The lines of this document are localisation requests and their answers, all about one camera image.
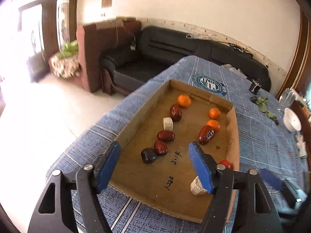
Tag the white bowl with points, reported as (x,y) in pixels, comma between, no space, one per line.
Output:
(291,120)

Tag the white crumpled tissue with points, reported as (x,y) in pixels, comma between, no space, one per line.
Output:
(301,145)

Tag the clear glass jar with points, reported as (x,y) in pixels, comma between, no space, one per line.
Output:
(288,98)

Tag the dark purple plum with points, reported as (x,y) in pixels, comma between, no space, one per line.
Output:
(148,155)

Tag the white cube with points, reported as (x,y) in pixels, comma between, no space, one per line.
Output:
(167,123)

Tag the orange tangerine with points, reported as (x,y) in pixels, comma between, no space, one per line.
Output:
(184,101)
(214,113)
(214,125)

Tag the black metal clip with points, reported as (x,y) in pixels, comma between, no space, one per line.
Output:
(255,87)

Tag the beige wall switch box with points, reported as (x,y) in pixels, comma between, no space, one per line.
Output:
(107,1)

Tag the brown armchair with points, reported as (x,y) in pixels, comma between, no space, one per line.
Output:
(90,53)

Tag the green leafy sprig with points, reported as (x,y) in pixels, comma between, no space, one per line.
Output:
(263,103)
(272,117)

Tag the black leather sofa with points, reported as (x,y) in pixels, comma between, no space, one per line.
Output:
(170,53)

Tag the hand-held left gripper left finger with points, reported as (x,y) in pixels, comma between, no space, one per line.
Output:
(107,172)

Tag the red cherry tomato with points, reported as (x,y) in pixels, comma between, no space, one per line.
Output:
(227,164)

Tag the blue checked tablecloth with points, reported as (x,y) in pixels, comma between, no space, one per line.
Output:
(257,138)

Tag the brown framed glass door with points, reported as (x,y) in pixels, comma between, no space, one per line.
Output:
(49,17)

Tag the brown wooden door frame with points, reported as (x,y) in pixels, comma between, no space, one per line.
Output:
(300,60)

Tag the red jujube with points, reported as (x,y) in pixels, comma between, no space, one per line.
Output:
(176,111)
(166,136)
(160,147)
(206,134)

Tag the shallow cardboard tray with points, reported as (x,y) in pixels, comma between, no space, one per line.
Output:
(145,174)

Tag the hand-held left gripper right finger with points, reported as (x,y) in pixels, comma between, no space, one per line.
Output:
(200,170)

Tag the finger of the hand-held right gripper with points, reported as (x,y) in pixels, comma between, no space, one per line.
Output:
(271,180)

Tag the beige candy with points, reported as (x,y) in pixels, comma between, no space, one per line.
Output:
(196,187)

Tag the potted green plant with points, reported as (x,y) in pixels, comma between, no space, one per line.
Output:
(65,60)

